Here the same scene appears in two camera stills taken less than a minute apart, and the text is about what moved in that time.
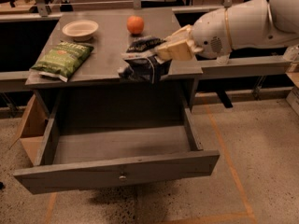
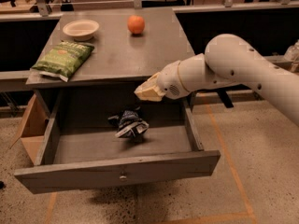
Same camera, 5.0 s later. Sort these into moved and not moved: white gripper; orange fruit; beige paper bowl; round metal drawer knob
Moved: white gripper
Not moved: orange fruit; beige paper bowl; round metal drawer knob
